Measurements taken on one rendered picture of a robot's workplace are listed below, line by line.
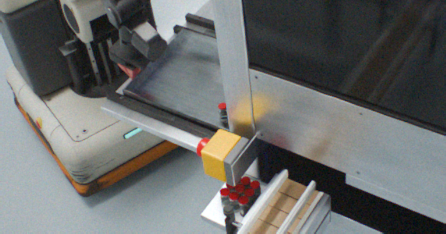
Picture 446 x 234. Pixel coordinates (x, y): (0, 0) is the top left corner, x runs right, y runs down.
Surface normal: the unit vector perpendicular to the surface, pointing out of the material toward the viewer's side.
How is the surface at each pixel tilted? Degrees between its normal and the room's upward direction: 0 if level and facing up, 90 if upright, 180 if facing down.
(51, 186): 0
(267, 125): 90
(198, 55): 0
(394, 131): 90
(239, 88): 90
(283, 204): 0
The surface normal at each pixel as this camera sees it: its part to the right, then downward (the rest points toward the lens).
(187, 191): -0.11, -0.70
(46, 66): 0.56, 0.54
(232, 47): -0.54, 0.63
